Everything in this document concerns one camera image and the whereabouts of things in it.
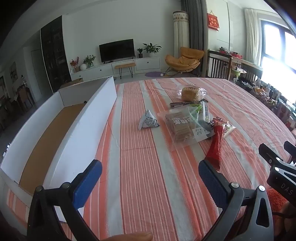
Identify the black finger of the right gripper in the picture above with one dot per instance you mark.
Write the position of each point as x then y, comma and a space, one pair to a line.
270, 156

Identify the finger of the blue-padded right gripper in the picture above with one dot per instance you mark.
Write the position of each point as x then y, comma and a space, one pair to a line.
246, 213

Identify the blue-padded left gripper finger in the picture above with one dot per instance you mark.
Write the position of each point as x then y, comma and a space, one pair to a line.
43, 222

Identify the small white pastry pack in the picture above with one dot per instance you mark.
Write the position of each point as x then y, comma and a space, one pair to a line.
228, 128

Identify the red sausage snack pack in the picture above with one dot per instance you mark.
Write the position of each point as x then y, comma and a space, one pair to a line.
214, 153

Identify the clear bag of brown bars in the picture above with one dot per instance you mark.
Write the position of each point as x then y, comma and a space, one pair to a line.
183, 131

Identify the bread loaf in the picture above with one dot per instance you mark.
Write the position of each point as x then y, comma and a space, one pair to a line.
191, 93

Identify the brown hawthorn roll pack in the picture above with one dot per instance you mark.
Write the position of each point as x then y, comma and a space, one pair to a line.
178, 104

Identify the triangular white snack pack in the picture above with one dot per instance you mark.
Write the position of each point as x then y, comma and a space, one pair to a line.
148, 121

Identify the brown chocolate bar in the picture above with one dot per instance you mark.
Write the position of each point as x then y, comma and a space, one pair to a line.
207, 128

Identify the long black snack pack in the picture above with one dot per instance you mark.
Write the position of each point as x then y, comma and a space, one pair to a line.
204, 112

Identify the green white snack packet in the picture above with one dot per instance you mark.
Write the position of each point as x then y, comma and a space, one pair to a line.
196, 107

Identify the green tube snack pack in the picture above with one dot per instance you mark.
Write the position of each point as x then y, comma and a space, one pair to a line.
194, 116

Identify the person's hand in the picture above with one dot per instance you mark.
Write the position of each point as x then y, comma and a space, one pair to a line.
136, 236

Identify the white cardboard box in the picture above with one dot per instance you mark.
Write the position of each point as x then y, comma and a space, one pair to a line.
57, 142

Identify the wooden side table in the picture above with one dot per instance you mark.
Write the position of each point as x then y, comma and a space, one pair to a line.
253, 71

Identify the striped orange tablecloth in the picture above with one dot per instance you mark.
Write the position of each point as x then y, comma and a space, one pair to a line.
146, 186

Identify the dark wooden chair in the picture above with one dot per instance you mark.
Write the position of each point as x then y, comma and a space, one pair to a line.
219, 65

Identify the white sheer curtain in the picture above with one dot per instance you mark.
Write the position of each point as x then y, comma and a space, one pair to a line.
253, 36

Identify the dining table with chairs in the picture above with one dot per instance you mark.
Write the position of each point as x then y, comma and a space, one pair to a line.
23, 99

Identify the orange lounge chair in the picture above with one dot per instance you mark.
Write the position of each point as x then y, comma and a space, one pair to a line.
189, 60

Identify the brown cardboard box on floor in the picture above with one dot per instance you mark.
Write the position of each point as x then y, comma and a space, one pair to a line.
79, 80

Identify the purple round floor mat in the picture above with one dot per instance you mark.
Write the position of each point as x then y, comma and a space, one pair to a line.
154, 74

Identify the white round vase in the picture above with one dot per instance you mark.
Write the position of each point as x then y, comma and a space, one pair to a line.
83, 67

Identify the red flower vase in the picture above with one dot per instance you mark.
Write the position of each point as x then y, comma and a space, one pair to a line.
74, 63

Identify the covered standing air conditioner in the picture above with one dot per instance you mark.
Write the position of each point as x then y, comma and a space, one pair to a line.
181, 32

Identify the white tv cabinet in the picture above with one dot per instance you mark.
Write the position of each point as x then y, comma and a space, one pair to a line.
143, 65

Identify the green plant in vase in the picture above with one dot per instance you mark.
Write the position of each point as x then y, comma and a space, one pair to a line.
89, 60

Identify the large green potted plant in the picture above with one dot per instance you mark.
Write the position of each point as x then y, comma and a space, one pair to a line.
151, 49

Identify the grey curtain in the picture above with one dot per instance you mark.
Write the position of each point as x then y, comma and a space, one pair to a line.
198, 30

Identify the small dark potted plant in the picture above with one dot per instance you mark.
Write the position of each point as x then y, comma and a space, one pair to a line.
140, 52

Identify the small wooden bench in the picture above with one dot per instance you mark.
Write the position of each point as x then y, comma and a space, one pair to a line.
127, 65

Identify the black flat television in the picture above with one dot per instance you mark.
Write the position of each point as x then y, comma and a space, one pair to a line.
117, 50

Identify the black glass display cabinet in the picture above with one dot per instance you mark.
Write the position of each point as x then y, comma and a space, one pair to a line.
54, 55

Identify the red wall hanging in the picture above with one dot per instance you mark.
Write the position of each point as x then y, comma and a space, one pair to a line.
212, 21

